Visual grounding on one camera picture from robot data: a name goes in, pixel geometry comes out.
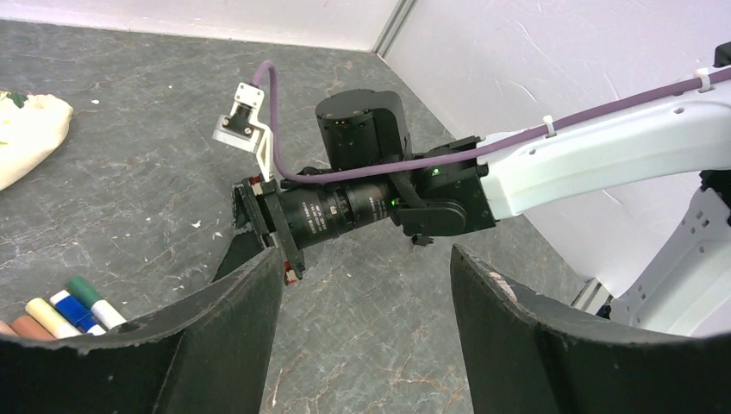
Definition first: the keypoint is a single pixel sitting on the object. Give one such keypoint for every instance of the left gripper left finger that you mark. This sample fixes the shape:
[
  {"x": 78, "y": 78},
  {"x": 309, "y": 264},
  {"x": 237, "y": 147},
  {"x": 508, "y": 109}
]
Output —
[{"x": 206, "y": 353}]

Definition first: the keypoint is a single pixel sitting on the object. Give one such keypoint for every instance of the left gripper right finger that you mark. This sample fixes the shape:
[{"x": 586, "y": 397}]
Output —
[{"x": 525, "y": 352}]

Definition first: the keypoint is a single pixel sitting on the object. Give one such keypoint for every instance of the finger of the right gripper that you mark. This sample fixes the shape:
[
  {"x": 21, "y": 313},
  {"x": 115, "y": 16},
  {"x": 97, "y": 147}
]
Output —
[{"x": 242, "y": 249}]

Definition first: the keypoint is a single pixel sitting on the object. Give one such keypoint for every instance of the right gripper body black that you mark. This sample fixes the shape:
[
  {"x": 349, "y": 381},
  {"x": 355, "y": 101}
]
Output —
[{"x": 257, "y": 207}]

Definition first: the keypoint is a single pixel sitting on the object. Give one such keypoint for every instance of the white pen blue end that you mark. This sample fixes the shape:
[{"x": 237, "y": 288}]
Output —
[{"x": 76, "y": 313}]

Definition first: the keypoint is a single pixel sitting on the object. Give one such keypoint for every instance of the white pen capped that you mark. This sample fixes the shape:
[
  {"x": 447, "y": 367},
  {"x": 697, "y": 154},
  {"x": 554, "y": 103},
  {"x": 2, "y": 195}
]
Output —
[{"x": 99, "y": 307}]

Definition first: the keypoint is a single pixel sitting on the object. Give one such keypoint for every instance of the white pen yellow tip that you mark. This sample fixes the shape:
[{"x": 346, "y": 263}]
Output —
[{"x": 44, "y": 314}]

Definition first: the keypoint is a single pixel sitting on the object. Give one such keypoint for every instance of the black pen cap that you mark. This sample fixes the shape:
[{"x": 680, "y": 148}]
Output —
[{"x": 421, "y": 240}]

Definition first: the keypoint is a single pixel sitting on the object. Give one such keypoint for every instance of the white pen pink tip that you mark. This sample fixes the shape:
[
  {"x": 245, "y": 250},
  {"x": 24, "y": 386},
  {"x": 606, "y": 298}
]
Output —
[{"x": 5, "y": 329}]

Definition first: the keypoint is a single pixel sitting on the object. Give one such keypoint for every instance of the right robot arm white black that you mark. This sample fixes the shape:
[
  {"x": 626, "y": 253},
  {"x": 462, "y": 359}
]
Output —
[{"x": 471, "y": 184}]

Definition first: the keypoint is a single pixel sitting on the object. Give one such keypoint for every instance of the cream patterned cloth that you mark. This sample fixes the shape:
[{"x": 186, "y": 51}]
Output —
[{"x": 32, "y": 127}]

